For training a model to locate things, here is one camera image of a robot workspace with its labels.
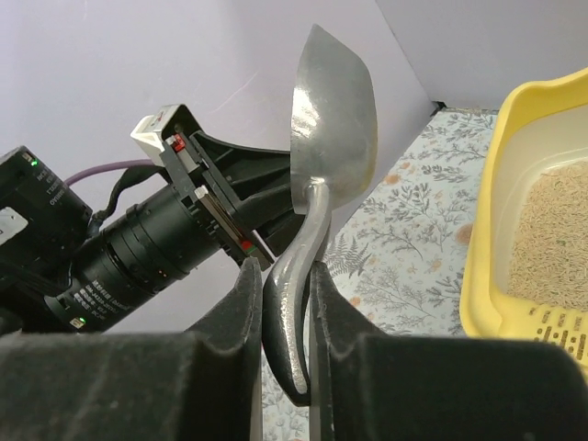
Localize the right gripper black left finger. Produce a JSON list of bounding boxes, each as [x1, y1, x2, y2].
[[1, 258, 263, 440]]

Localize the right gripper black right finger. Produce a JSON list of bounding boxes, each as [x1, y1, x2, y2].
[[309, 263, 587, 440]]

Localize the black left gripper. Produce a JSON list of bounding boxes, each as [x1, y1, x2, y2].
[[158, 104, 304, 270]]

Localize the silver metal scoop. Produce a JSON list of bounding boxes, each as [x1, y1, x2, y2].
[[262, 24, 378, 407]]

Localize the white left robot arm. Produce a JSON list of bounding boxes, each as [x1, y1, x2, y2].
[[1, 104, 302, 333]]

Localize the yellow cat litter box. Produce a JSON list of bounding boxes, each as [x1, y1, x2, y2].
[[459, 70, 587, 370]]

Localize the beige litter in box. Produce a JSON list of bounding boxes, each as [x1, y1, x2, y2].
[[507, 161, 587, 311]]

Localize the floral tablecloth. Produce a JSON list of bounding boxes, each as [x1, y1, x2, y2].
[[260, 106, 502, 441]]

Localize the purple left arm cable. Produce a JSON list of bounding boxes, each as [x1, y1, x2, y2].
[[63, 158, 157, 187]]

